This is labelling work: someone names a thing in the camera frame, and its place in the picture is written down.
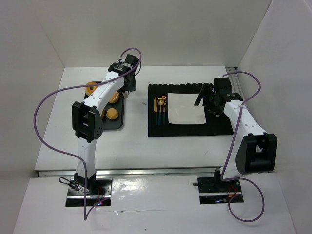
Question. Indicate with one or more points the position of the white square plate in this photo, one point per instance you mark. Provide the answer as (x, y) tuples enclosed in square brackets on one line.
[(182, 109)]

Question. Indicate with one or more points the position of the glazed ring donut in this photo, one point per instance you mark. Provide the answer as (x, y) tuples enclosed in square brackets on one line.
[(92, 86)]

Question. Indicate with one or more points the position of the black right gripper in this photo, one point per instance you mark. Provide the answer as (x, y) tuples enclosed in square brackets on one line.
[(205, 95)]

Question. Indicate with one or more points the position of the round yellow bun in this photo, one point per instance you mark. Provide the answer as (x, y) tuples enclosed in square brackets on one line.
[(112, 114)]

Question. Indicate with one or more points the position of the metal rail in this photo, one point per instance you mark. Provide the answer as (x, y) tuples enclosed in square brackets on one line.
[(138, 172)]

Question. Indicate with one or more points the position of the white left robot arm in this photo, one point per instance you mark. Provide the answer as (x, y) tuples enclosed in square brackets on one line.
[(88, 135)]

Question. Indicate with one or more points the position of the black placemat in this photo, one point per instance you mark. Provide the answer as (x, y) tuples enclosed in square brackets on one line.
[(214, 126)]

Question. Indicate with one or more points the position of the dark grey serving tray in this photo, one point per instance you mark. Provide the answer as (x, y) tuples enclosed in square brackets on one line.
[(114, 124)]

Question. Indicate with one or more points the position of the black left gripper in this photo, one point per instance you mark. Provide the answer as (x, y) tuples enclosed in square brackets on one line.
[(130, 86)]

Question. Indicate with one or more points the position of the metal tongs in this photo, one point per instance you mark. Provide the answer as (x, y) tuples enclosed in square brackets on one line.
[(126, 94)]

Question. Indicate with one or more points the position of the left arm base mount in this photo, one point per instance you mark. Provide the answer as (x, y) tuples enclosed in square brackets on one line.
[(99, 195)]

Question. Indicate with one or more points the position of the gold fork green handle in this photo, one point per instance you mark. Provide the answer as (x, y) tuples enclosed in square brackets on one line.
[(164, 109)]

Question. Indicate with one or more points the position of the dark brown bread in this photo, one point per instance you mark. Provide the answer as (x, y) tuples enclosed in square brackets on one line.
[(103, 114)]

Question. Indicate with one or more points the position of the orange glazed bread roll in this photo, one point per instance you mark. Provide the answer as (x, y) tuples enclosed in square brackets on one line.
[(114, 98)]

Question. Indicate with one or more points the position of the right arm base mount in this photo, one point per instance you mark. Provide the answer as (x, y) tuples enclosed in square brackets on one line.
[(212, 190)]

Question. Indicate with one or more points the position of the gold spoon green handle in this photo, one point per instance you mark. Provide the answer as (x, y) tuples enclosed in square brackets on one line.
[(160, 102)]

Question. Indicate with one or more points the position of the gold knife green handle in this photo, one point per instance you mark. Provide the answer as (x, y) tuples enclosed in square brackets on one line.
[(156, 110)]

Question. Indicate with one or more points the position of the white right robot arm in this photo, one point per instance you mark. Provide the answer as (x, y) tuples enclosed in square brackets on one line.
[(252, 149)]

